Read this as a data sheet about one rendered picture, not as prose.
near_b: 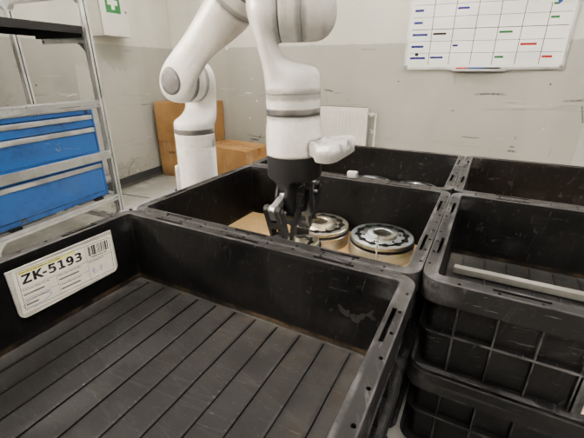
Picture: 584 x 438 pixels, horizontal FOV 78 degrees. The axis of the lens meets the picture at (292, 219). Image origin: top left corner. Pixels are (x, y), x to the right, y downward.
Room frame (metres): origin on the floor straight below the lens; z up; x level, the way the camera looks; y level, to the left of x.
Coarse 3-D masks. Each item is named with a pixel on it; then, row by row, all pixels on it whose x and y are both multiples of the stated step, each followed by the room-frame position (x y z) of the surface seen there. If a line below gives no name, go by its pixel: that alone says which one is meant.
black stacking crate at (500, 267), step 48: (480, 240) 0.53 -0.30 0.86; (528, 240) 0.50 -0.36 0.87; (576, 240) 0.47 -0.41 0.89; (576, 288) 0.44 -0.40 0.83; (432, 336) 0.30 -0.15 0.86; (480, 336) 0.28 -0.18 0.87; (528, 336) 0.26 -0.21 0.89; (480, 384) 0.27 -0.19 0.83; (528, 384) 0.26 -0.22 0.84; (576, 384) 0.24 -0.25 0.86
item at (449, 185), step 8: (400, 152) 0.88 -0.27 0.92; (408, 152) 0.87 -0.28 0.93; (416, 152) 0.87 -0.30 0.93; (424, 152) 0.86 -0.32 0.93; (432, 152) 0.86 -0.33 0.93; (264, 160) 0.78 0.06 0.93; (456, 160) 0.78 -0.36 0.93; (456, 168) 0.71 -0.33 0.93; (360, 176) 0.65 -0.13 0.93; (456, 176) 0.65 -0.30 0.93; (408, 184) 0.60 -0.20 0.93; (416, 184) 0.60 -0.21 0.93; (448, 184) 0.60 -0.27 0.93
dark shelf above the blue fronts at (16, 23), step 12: (0, 24) 1.99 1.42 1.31; (12, 24) 2.05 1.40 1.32; (24, 24) 2.10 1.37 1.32; (36, 24) 2.17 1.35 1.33; (48, 24) 2.23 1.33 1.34; (60, 24) 2.29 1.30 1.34; (36, 36) 2.58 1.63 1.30; (48, 36) 2.54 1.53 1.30; (60, 36) 2.50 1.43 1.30; (72, 36) 2.46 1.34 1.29
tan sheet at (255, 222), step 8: (248, 216) 0.70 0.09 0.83; (256, 216) 0.70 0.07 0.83; (264, 216) 0.70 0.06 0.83; (232, 224) 0.66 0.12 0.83; (240, 224) 0.66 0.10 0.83; (248, 224) 0.66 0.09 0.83; (256, 224) 0.66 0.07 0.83; (264, 224) 0.66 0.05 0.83; (288, 224) 0.66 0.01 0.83; (256, 232) 0.62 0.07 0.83; (264, 232) 0.62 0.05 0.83; (344, 248) 0.56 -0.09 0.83
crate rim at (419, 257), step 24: (240, 168) 0.71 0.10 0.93; (264, 168) 0.71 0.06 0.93; (432, 192) 0.56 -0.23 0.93; (168, 216) 0.45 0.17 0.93; (432, 216) 0.45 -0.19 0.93; (264, 240) 0.38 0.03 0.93; (288, 240) 0.38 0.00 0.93; (432, 240) 0.38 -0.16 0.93; (384, 264) 0.32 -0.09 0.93; (408, 264) 0.32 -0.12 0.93
